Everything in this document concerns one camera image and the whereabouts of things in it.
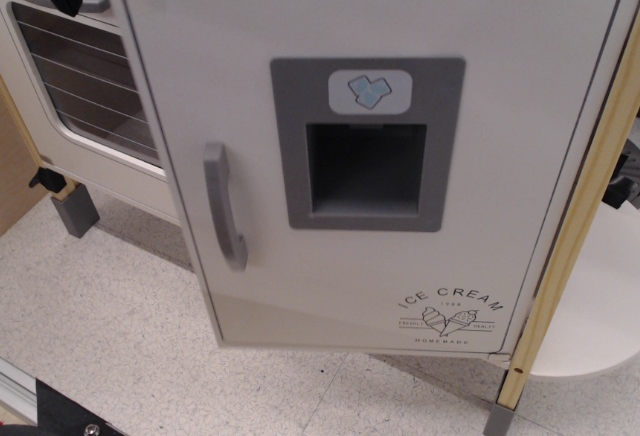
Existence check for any grey fridge door handle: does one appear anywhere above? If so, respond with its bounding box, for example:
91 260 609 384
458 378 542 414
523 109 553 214
203 142 248 271

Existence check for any white toy fridge door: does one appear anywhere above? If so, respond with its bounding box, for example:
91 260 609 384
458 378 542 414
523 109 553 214
109 0 627 356

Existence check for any white oven door with window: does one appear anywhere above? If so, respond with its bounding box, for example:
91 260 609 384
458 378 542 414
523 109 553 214
1 0 178 223

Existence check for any plywood side panel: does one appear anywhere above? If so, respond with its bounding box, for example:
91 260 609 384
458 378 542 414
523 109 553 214
0 97 44 235

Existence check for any black clamp knob left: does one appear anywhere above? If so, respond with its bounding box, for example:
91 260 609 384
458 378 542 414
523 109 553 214
28 167 67 194

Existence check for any grey left foot cap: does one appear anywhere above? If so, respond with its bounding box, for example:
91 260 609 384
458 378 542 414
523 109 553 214
51 184 100 238

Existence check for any grey foot cap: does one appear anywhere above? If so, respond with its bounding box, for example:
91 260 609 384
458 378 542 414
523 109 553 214
483 403 515 436
51 184 100 238

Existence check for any grey ice dispenser panel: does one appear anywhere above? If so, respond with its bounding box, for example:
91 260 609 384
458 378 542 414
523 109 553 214
270 57 466 232

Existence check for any white toy kitchen cabinet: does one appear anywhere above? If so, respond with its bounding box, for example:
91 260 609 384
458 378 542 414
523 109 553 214
0 0 640 362

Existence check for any black clamp right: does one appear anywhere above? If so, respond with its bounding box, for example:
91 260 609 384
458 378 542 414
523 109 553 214
602 140 639 209

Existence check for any grey right foot cap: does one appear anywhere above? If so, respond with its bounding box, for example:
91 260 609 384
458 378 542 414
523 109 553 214
483 403 515 436

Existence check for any white round table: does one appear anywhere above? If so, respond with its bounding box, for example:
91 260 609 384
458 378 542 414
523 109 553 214
530 202 639 381

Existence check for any light wooden left post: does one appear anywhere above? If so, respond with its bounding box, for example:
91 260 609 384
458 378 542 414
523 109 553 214
1 80 79 202

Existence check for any light wooden post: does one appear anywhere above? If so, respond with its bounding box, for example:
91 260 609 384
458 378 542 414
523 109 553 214
496 18 639 410
1 80 79 202

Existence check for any aluminium rail bottom left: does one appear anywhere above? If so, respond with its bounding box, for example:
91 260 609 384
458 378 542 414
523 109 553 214
1 358 38 424

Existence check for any black base plate with screw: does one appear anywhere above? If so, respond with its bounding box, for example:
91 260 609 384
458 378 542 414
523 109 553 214
1 380 123 436

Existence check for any light wooden right post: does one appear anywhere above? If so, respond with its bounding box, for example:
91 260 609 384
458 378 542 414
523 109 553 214
496 18 639 410

